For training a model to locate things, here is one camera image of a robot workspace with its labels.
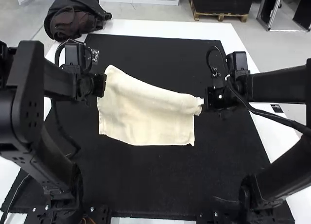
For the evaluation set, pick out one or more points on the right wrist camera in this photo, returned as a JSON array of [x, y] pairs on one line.
[[238, 60]]

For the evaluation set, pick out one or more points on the wooden pallet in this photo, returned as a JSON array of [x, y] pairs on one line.
[[218, 15]]

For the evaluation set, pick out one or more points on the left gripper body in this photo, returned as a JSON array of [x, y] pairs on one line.
[[94, 86]]

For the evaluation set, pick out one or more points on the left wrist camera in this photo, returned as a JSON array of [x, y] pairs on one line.
[[74, 54]]

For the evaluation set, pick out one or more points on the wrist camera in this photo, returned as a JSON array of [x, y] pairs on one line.
[[238, 60], [74, 54]]

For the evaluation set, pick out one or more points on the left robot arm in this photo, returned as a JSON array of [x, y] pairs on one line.
[[26, 107]]

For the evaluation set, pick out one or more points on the pale towel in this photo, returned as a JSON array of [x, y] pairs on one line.
[[145, 117]]

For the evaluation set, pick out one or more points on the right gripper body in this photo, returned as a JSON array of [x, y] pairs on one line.
[[217, 98]]

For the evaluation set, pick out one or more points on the black bag heap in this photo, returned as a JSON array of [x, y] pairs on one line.
[[73, 15]]

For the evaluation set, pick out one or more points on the black crate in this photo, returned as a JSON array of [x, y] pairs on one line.
[[218, 1]]

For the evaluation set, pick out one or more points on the black mat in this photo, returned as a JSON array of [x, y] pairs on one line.
[[158, 175]]

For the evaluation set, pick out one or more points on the aluminium frame cart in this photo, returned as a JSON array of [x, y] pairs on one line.
[[269, 12]]

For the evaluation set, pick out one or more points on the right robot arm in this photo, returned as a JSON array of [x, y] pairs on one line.
[[279, 85]]

